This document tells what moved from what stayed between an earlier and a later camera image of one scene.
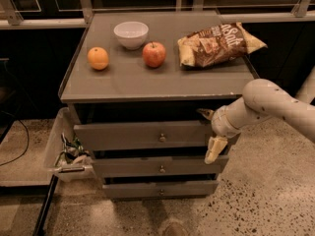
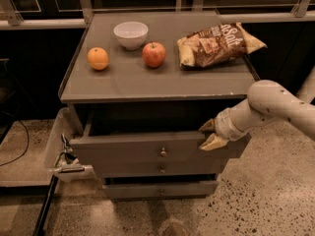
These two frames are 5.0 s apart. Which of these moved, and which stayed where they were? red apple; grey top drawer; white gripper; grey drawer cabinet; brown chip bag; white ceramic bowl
Moved: white gripper; grey top drawer
Stayed: grey drawer cabinet; red apple; brown chip bag; white ceramic bowl
